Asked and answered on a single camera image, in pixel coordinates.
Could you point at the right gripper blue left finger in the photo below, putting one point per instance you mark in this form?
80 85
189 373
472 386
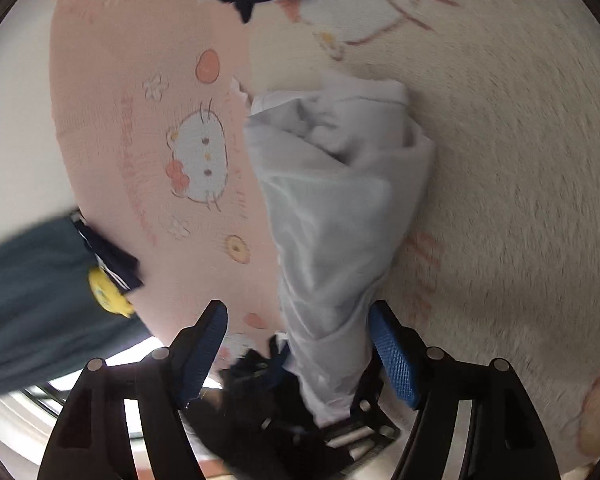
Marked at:
166 381

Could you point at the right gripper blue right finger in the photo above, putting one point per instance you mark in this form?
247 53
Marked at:
432 383

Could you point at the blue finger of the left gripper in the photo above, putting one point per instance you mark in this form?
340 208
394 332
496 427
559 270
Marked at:
279 354

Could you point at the white shirt navy trim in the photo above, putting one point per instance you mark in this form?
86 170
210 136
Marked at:
342 170

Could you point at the yellow plush toy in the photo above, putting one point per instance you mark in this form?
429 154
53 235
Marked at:
107 294

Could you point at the navy white-striped folded garment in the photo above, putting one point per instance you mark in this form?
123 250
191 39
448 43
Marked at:
122 268

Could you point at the dark teal curtain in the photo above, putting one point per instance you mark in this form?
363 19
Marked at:
50 322

